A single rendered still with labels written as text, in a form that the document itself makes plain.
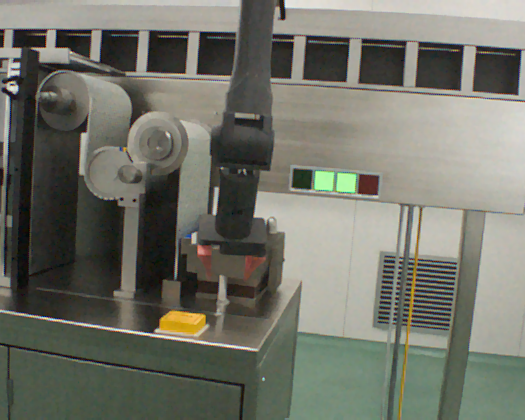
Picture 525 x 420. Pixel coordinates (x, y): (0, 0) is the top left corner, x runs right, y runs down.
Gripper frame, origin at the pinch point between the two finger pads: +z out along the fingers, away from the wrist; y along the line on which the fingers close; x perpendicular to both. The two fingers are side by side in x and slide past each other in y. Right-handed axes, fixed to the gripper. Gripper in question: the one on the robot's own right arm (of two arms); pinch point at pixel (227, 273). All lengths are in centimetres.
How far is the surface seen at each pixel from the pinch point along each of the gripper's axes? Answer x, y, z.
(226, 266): -26.8, -2.5, 21.5
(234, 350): 1.4, -2.8, 16.9
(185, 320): -6.0, 6.1, 17.5
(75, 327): -6.8, 26.8, 21.8
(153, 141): -46.1, 15.4, 2.4
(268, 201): -257, -50, 159
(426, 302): -198, -155, 191
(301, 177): -63, -24, 20
